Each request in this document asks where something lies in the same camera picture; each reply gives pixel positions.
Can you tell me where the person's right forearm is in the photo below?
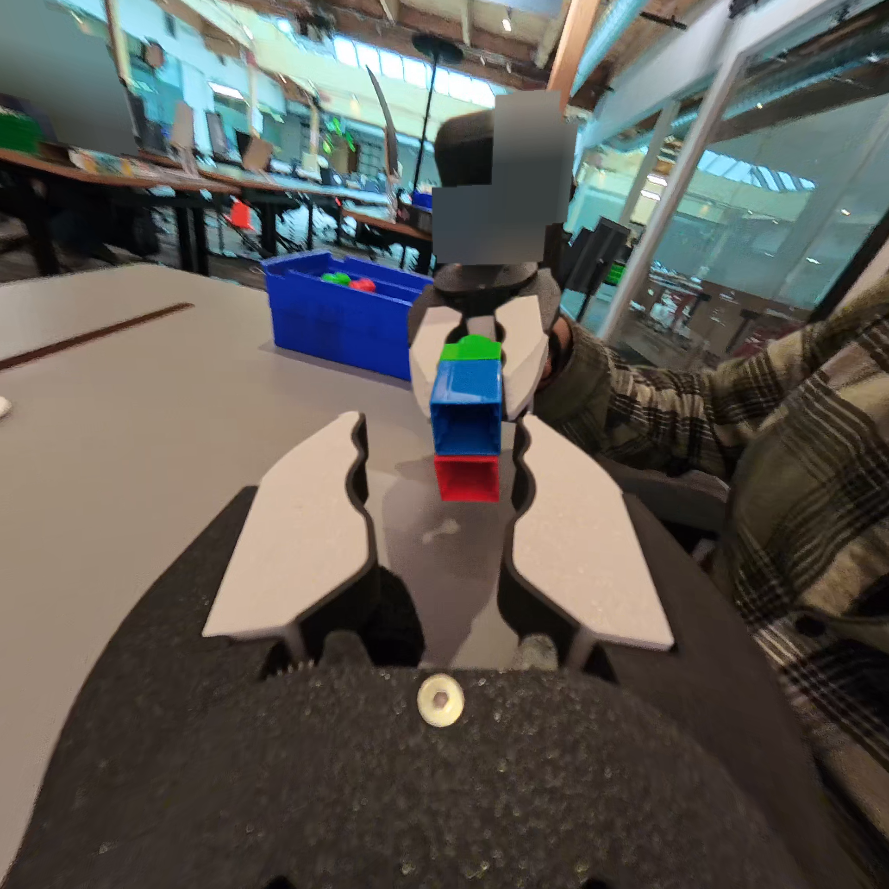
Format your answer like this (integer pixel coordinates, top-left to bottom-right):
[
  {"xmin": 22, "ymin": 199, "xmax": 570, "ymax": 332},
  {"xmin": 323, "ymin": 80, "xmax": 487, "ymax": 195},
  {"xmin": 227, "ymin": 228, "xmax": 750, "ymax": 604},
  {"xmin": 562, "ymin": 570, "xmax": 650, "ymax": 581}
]
[{"xmin": 549, "ymin": 278, "xmax": 889, "ymax": 487}]

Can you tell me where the black pole lamp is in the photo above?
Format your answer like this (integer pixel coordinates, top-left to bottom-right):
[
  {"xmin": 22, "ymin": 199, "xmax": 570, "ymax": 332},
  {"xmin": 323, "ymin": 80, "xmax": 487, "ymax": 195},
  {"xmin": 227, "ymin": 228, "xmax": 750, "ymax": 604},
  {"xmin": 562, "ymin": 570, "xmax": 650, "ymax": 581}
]
[{"xmin": 411, "ymin": 31, "xmax": 465, "ymax": 202}]

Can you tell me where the small blue mega block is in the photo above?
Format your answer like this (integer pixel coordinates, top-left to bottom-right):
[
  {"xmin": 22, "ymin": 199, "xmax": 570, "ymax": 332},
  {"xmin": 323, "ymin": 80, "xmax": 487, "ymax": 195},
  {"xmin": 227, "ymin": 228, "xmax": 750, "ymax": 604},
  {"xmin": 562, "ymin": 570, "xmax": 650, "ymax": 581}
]
[{"xmin": 429, "ymin": 360, "xmax": 506, "ymax": 459}]

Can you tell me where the blue plastic bin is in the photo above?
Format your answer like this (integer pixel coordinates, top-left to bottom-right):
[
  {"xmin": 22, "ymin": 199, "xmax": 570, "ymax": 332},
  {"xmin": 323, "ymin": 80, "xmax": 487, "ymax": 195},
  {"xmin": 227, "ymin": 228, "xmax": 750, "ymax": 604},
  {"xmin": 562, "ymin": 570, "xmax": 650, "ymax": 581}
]
[{"xmin": 262, "ymin": 250, "xmax": 435, "ymax": 383}]

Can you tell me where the grey office chair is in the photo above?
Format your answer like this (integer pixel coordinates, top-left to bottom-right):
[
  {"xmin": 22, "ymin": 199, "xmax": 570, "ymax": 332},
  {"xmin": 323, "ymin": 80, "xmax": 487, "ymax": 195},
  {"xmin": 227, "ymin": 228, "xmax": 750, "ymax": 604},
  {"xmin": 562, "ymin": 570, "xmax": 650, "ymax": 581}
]
[{"xmin": 604, "ymin": 455, "xmax": 730, "ymax": 557}]

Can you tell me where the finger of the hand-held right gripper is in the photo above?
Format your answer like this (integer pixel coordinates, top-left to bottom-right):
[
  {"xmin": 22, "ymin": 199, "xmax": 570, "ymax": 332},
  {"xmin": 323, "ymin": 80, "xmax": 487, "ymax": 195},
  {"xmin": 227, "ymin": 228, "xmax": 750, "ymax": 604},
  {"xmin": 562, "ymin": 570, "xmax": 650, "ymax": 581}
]
[
  {"xmin": 493, "ymin": 294, "xmax": 551, "ymax": 423},
  {"xmin": 407, "ymin": 306, "xmax": 466, "ymax": 419}
]

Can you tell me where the small red mega block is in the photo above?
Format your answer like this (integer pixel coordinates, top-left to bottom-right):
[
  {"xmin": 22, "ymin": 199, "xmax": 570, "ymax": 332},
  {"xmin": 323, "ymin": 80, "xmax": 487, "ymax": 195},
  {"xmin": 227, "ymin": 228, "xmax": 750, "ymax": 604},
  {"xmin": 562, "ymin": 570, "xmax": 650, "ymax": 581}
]
[{"xmin": 432, "ymin": 453, "xmax": 502, "ymax": 503}]

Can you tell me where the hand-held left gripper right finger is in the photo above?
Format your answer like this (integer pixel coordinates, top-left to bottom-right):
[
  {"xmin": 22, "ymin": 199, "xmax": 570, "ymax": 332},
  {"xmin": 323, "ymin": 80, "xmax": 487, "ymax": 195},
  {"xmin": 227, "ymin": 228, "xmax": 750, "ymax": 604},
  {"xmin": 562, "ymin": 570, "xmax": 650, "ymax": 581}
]
[{"xmin": 500, "ymin": 414, "xmax": 677, "ymax": 666}]

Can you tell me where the person's right hand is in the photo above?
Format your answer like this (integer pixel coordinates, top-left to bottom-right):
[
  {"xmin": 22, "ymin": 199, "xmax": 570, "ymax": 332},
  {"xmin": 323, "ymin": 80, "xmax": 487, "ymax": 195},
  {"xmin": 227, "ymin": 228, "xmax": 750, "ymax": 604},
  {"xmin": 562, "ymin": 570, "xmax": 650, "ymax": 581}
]
[{"xmin": 544, "ymin": 325, "xmax": 579, "ymax": 391}]

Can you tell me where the green two-stud mega block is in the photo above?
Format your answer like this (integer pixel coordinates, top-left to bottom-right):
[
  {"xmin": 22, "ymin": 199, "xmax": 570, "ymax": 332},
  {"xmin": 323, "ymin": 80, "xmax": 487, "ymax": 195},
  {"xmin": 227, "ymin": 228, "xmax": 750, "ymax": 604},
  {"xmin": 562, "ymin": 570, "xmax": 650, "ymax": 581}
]
[{"xmin": 439, "ymin": 335, "xmax": 502, "ymax": 363}]

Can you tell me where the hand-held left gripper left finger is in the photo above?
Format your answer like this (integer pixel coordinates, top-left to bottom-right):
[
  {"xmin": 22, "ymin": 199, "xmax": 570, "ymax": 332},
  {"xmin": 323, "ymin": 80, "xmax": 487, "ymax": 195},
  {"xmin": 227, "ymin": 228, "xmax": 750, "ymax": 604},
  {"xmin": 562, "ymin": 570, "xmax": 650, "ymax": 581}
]
[{"xmin": 200, "ymin": 411, "xmax": 382, "ymax": 664}]

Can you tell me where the background office desk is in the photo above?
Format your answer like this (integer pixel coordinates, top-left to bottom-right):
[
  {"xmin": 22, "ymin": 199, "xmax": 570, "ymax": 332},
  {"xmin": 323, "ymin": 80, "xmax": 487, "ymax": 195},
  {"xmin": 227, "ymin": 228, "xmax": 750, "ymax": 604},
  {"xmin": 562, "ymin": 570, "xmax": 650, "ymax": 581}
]
[{"xmin": 0, "ymin": 147, "xmax": 240, "ymax": 277}]

